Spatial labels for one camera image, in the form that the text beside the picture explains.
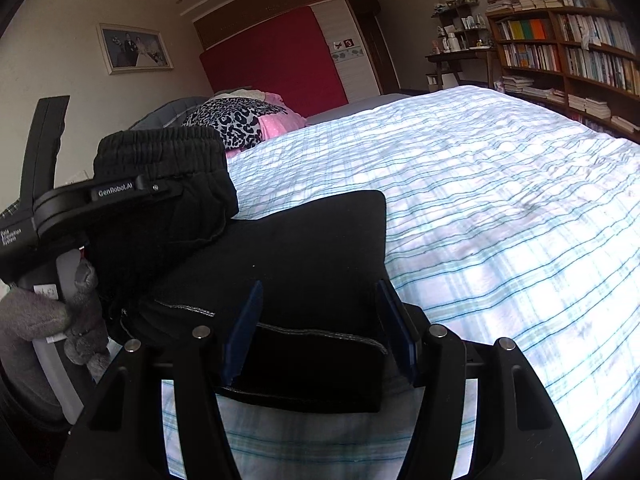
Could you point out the wooden desk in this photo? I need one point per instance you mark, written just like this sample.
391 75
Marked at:
460 54

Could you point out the leopard print blanket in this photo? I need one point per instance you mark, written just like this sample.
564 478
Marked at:
235 120

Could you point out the framed wall photo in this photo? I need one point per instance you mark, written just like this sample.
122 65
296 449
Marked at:
135 49

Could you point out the person's left hand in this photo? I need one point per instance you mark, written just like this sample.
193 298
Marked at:
35 315

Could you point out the desk shelf with small items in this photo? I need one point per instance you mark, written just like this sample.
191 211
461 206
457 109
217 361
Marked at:
462 15

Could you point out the black pants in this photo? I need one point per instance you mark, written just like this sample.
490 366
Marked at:
300 250

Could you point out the bed with plaid sheet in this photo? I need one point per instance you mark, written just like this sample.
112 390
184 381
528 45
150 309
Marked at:
500 210

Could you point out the wooden bookshelf with books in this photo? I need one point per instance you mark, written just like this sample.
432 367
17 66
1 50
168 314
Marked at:
560 60

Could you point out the stack of books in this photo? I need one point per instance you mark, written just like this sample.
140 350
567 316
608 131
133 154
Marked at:
590 107
530 89

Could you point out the pink dotted blanket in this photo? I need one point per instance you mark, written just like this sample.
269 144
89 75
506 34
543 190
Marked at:
280 120

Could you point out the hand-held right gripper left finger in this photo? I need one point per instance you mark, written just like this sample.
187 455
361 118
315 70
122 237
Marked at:
245 330

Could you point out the brown door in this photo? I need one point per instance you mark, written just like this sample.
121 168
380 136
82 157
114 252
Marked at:
380 45

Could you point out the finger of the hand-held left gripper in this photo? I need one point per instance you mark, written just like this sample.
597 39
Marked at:
47 145
125 190

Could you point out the wooden and white wardrobe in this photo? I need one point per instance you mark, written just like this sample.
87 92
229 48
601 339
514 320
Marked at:
325 25

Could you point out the grey padded headboard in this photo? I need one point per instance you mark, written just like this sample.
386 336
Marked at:
160 117

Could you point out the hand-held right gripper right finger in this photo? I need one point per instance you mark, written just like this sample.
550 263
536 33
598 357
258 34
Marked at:
397 330

